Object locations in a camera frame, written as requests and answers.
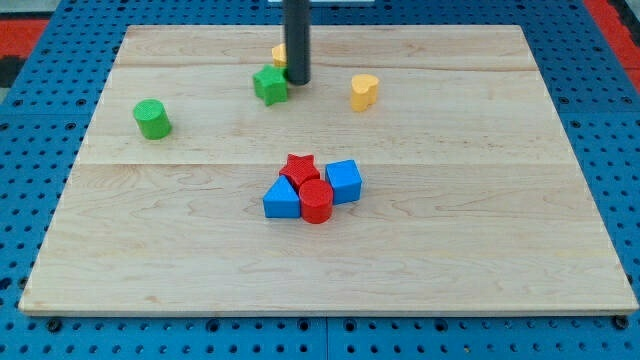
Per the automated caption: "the green star block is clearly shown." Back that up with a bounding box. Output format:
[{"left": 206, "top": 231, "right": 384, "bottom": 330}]
[{"left": 252, "top": 64, "right": 288, "bottom": 106}]

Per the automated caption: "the red star block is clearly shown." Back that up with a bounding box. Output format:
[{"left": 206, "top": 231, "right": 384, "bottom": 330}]
[{"left": 279, "top": 154, "right": 320, "bottom": 192}]

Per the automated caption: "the red cylinder block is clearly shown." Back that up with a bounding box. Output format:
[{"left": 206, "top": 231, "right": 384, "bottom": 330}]
[{"left": 299, "top": 179, "right": 334, "bottom": 224}]

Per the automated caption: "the blue cube block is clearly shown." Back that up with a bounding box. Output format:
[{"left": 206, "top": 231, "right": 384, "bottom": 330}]
[{"left": 325, "top": 159, "right": 362, "bottom": 205}]

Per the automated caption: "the blue triangle block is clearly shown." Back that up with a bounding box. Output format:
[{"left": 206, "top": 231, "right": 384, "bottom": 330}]
[{"left": 263, "top": 175, "right": 301, "bottom": 218}]

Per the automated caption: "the yellow heart block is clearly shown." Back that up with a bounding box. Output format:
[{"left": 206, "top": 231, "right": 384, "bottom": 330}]
[{"left": 350, "top": 74, "right": 379, "bottom": 112}]

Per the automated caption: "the wooden board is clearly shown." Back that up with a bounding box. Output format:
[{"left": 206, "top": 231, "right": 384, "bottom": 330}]
[{"left": 19, "top": 25, "right": 638, "bottom": 317}]

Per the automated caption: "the yellow block behind rod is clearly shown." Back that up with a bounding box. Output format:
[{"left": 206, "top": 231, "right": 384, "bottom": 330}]
[{"left": 271, "top": 43, "right": 287, "bottom": 67}]

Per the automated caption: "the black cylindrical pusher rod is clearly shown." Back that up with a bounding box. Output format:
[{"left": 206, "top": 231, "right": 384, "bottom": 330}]
[{"left": 282, "top": 0, "right": 311, "bottom": 86}]

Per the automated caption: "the green cylinder block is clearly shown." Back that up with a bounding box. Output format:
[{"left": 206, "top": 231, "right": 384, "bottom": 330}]
[{"left": 133, "top": 99, "right": 172, "bottom": 140}]

